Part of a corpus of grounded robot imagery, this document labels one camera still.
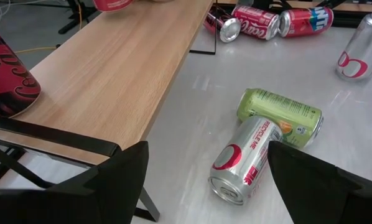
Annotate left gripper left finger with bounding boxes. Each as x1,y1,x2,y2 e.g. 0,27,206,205
0,140,149,224

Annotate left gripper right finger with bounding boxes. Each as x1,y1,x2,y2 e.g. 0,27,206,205
267,140,372,224

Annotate green sparkling water can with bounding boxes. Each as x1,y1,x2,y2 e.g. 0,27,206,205
236,88,325,149

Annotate dark red Coca-Cola can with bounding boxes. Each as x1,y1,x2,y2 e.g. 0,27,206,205
0,20,42,119

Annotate red Fanta strawberry can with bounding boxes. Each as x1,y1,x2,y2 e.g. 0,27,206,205
92,0,134,13
278,6,335,39

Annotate wooden shelf black metal legs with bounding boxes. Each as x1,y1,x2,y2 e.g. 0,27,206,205
0,0,218,222

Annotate silver Diet Coke can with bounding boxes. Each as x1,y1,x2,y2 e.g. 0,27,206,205
208,115,284,206
335,11,372,82

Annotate black floor stand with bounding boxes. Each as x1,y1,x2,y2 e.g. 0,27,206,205
17,0,98,35

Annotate dark red soda can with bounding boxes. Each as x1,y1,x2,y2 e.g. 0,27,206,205
203,4,242,44

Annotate yellow floor cable black plug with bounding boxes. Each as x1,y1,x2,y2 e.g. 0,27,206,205
14,45,59,54

